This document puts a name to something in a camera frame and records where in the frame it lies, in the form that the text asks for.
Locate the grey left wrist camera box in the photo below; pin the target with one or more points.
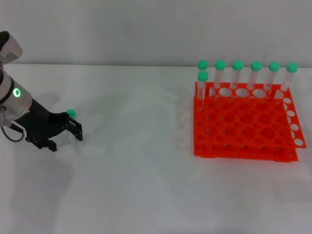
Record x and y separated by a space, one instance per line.
12 48

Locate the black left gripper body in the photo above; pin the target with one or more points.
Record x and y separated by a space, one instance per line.
40 124

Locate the orange test tube rack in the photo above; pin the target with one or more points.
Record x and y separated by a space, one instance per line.
243 126

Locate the green capped clear test tube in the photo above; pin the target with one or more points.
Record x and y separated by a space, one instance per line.
237 65
202 76
291 67
220 64
202 64
274 66
256 65
71 112

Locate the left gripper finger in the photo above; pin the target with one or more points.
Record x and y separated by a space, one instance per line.
51 145
76 129

